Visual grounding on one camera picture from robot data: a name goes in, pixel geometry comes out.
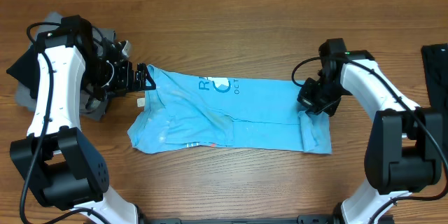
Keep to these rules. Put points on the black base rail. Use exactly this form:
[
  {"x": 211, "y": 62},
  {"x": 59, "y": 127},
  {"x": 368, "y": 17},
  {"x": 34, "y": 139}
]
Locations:
[{"x": 224, "y": 220}]

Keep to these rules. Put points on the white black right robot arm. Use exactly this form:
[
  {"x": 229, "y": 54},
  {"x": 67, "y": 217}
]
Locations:
[{"x": 404, "y": 152}]

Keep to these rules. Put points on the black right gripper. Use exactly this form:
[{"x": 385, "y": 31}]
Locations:
[{"x": 310, "y": 107}]

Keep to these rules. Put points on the black folded garment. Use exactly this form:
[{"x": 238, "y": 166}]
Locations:
[{"x": 26, "y": 71}]

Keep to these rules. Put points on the light blue t-shirt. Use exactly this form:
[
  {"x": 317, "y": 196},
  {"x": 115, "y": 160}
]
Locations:
[{"x": 187, "y": 111}]

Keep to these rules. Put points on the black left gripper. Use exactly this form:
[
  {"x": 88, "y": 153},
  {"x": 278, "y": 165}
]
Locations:
[{"x": 126, "y": 83}]

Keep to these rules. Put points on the black garment pile at right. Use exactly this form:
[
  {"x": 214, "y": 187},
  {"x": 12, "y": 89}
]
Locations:
[{"x": 434, "y": 59}]

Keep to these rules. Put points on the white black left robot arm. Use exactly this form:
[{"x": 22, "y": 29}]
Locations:
[{"x": 59, "y": 165}]

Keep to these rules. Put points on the grey folded garment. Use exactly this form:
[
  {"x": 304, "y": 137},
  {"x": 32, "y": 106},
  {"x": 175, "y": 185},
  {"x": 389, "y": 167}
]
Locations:
[{"x": 90, "y": 108}]

